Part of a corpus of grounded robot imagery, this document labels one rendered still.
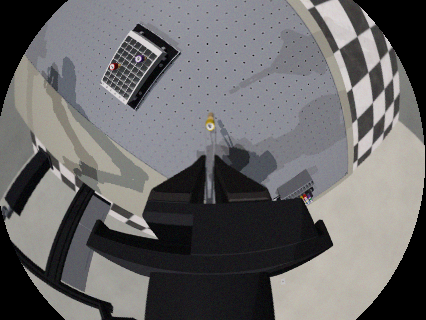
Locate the yellow-capped vial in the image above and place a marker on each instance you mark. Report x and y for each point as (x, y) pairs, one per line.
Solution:
(210, 122)

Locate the white rectangular rack with grid of holes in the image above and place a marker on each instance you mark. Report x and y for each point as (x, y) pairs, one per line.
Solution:
(135, 78)

